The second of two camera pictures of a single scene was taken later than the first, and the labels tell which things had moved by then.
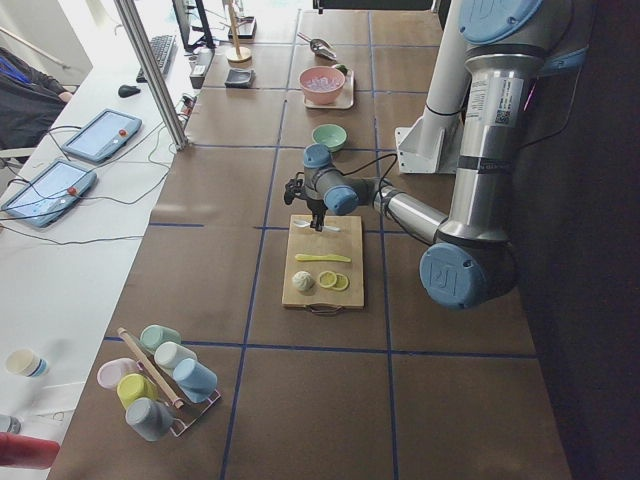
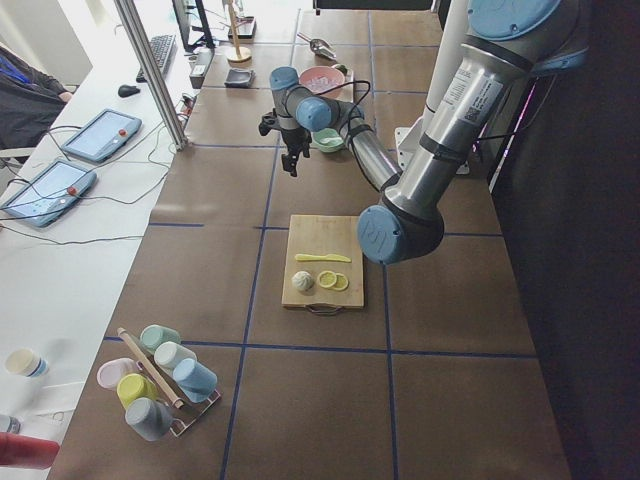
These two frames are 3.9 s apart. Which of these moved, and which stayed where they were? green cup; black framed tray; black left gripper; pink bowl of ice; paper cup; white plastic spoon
Moved: white plastic spoon; black left gripper
Stayed: paper cup; black framed tray; pink bowl of ice; green cup
